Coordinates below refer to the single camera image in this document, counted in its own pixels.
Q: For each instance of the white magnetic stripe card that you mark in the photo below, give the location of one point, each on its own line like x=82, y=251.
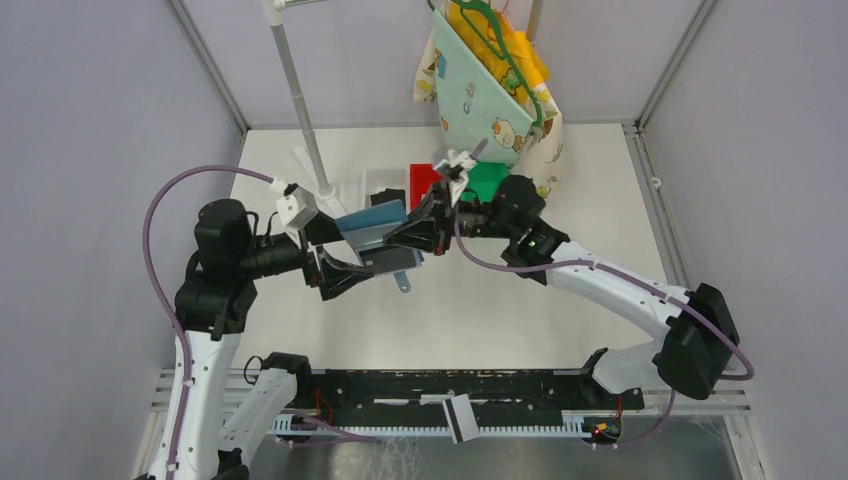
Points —
x=462, y=422

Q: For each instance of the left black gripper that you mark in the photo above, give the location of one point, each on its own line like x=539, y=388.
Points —
x=333, y=277

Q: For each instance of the black cards in white bin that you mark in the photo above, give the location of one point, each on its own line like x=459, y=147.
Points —
x=387, y=195

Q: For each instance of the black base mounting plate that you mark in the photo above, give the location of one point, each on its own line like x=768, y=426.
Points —
x=499, y=398

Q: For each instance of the blue card holder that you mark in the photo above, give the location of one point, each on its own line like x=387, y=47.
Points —
x=364, y=232

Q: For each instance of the mint cartoon print cloth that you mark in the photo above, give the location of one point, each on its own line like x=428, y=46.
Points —
x=475, y=111

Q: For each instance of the yellow garment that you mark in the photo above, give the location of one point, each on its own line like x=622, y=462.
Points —
x=478, y=33

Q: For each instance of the red plastic bin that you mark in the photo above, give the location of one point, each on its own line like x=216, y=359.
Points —
x=421, y=176

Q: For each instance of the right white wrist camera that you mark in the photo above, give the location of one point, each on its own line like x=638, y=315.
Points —
x=454, y=166

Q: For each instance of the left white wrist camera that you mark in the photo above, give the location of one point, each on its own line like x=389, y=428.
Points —
x=296, y=207

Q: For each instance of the white slotted cable duct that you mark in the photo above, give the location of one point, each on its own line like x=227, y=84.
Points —
x=571, y=427

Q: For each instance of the white plastic bin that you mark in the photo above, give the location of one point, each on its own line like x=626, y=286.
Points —
x=376, y=179

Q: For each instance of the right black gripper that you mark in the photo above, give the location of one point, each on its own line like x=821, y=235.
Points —
x=422, y=232

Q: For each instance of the white clothes rack stand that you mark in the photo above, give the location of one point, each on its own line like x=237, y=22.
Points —
x=308, y=156

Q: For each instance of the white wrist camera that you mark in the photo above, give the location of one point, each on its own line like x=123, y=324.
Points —
x=296, y=207
x=454, y=166

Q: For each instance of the green plastic bin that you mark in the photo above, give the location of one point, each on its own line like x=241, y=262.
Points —
x=484, y=180

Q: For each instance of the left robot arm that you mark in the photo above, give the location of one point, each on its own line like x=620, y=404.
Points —
x=210, y=311

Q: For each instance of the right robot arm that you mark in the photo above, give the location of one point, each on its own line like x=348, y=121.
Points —
x=692, y=334

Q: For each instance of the green clothes hanger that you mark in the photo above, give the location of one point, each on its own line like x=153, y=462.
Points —
x=505, y=52

